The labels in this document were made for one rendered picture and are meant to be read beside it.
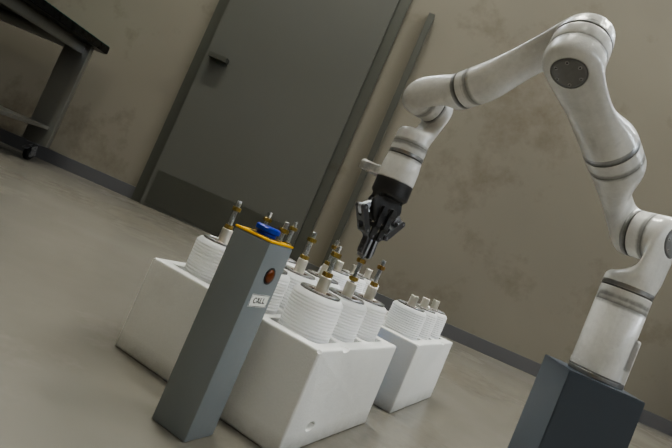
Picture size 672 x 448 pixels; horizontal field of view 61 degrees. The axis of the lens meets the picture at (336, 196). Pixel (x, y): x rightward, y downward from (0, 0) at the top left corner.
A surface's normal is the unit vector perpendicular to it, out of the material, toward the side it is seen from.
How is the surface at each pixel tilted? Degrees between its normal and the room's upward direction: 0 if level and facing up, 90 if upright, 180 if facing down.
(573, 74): 148
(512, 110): 90
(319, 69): 90
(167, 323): 90
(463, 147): 90
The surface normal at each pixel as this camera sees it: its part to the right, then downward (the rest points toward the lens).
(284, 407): -0.40, -0.22
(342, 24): -0.05, -0.07
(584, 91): -0.31, 0.74
